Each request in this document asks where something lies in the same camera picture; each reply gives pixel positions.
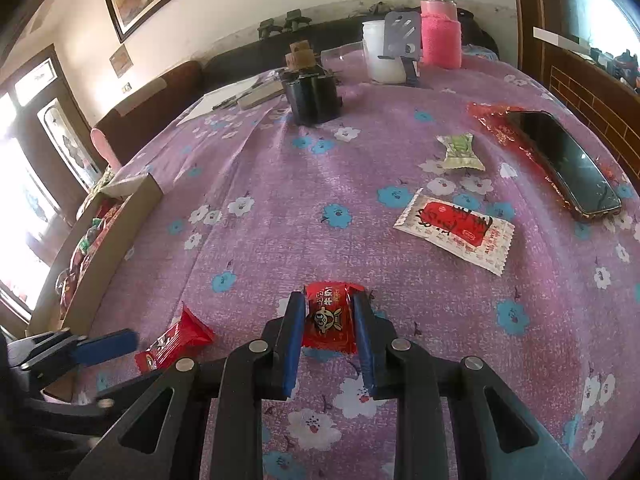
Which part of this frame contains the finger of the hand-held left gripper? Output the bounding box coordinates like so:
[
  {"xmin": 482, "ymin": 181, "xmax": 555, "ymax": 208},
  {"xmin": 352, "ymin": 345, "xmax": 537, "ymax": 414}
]
[
  {"xmin": 9, "ymin": 328, "xmax": 140, "ymax": 387},
  {"xmin": 29, "ymin": 394, "xmax": 119, "ymax": 437}
]

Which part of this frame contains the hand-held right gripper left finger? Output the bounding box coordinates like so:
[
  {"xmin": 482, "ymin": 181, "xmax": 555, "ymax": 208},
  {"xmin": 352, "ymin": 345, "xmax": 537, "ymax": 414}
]
[{"xmin": 70, "ymin": 291, "xmax": 307, "ymax": 480}]

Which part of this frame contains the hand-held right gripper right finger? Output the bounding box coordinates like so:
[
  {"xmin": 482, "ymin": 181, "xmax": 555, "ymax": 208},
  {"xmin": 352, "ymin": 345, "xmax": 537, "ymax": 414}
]
[{"xmin": 351, "ymin": 291, "xmax": 587, "ymax": 480}]

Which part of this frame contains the small red cartoon-face candy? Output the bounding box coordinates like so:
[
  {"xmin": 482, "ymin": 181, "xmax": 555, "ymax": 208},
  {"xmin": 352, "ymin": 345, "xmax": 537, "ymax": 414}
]
[{"xmin": 301, "ymin": 281, "xmax": 368, "ymax": 357}]

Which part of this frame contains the small red candy gold logo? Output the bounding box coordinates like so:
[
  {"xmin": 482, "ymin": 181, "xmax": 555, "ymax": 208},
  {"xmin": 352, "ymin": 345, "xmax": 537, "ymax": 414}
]
[{"xmin": 134, "ymin": 304, "xmax": 217, "ymax": 375}]

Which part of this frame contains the large dark red snack packet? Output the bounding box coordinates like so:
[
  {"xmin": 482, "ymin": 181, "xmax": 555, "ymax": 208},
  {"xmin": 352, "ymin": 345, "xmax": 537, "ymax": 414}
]
[{"xmin": 56, "ymin": 254, "xmax": 86, "ymax": 318}]

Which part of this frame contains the brown cardboard box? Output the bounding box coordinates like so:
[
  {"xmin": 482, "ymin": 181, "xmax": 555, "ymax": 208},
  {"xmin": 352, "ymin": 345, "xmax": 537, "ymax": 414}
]
[{"xmin": 26, "ymin": 172, "xmax": 164, "ymax": 337}]

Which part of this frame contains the clear packet with green label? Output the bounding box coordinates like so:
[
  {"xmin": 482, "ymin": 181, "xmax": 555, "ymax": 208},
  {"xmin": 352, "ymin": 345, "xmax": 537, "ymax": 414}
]
[{"xmin": 76, "ymin": 226, "xmax": 100, "ymax": 256}]

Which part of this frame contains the red packet with black label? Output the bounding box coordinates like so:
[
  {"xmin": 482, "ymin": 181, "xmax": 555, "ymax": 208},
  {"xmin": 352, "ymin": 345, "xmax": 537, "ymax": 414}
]
[{"xmin": 92, "ymin": 199, "xmax": 125, "ymax": 235}]

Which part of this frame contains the purple floral tablecloth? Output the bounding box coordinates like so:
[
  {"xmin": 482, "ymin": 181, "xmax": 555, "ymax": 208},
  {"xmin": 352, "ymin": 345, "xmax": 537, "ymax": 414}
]
[{"xmin": 30, "ymin": 45, "xmax": 640, "ymax": 480}]

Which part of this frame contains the small white red packet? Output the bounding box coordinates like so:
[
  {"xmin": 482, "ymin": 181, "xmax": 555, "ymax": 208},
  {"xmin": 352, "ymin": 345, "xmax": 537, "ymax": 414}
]
[{"xmin": 393, "ymin": 188, "xmax": 516, "ymax": 277}]

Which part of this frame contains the pink cushion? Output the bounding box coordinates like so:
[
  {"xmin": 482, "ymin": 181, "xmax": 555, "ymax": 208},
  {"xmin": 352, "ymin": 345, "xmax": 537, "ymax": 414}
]
[{"xmin": 90, "ymin": 127, "xmax": 123, "ymax": 171}]

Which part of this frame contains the small green white packet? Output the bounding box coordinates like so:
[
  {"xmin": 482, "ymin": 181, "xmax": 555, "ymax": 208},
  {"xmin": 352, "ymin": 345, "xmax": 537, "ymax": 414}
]
[{"xmin": 435, "ymin": 132, "xmax": 487, "ymax": 173}]

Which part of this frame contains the wooden glass door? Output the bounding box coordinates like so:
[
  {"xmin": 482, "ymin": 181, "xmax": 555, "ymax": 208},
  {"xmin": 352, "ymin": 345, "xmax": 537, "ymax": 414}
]
[{"xmin": 0, "ymin": 45, "xmax": 106, "ymax": 321}]

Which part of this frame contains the brown armchair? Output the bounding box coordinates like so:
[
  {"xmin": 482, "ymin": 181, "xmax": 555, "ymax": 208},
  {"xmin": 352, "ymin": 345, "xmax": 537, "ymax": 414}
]
[{"xmin": 92, "ymin": 60, "xmax": 203, "ymax": 166}]

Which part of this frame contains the black jar with wooden lid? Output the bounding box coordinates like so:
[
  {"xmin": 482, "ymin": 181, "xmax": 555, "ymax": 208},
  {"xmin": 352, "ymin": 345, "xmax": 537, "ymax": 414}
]
[
  {"xmin": 282, "ymin": 50, "xmax": 326, "ymax": 126},
  {"xmin": 291, "ymin": 40, "xmax": 343, "ymax": 121}
]

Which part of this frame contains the khaki notebook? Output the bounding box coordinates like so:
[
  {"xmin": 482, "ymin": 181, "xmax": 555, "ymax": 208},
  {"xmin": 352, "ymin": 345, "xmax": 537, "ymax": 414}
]
[{"xmin": 237, "ymin": 80, "xmax": 286, "ymax": 111}]

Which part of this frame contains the white paper sheet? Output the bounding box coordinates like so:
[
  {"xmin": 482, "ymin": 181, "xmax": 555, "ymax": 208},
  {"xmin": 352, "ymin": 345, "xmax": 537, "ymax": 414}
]
[{"xmin": 176, "ymin": 77, "xmax": 261, "ymax": 126}]

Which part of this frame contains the red plastic wrapper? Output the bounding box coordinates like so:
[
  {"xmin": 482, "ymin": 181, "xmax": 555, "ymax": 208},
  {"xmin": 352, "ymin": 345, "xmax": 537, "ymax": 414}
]
[{"xmin": 467, "ymin": 101, "xmax": 623, "ymax": 211}]

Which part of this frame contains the black smartphone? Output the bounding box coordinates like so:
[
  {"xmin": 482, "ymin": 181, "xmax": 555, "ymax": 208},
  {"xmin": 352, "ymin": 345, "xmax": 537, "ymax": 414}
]
[{"xmin": 505, "ymin": 110, "xmax": 623, "ymax": 223}]

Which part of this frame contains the white plastic cup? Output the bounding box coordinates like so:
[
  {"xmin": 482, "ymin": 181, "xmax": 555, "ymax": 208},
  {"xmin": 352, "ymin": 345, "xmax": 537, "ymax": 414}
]
[{"xmin": 361, "ymin": 20, "xmax": 408, "ymax": 85}]

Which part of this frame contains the black sofa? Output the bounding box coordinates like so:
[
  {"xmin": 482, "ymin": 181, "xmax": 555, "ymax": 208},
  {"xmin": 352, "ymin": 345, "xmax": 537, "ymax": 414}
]
[{"xmin": 202, "ymin": 10, "xmax": 501, "ymax": 96}]

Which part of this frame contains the clear plastic cup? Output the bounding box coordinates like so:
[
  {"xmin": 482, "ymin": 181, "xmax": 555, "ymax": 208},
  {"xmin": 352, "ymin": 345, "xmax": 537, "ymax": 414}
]
[{"xmin": 320, "ymin": 41, "xmax": 366, "ymax": 78}]

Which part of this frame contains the grey phone stand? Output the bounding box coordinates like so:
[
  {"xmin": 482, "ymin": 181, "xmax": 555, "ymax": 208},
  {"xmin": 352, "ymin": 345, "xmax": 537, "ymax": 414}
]
[{"xmin": 378, "ymin": 10, "xmax": 431, "ymax": 88}]

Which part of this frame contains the pink thermos bottle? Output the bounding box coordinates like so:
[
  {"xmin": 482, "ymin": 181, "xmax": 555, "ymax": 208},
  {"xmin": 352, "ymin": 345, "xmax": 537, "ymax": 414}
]
[{"xmin": 419, "ymin": 0, "xmax": 463, "ymax": 70}]

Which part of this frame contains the wooden cabinet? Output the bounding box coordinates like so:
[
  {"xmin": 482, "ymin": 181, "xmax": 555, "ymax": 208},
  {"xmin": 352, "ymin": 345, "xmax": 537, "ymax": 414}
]
[{"xmin": 510, "ymin": 0, "xmax": 640, "ymax": 201}]

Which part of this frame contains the white shelf board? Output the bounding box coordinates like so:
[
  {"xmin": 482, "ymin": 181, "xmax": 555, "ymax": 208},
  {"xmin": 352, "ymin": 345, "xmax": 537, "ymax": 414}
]
[{"xmin": 532, "ymin": 26, "xmax": 593, "ymax": 56}]

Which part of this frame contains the small wall plaque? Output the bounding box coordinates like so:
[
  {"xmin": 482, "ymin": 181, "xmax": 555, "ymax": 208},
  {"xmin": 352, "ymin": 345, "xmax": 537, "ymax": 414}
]
[{"xmin": 109, "ymin": 44, "xmax": 133, "ymax": 78}]

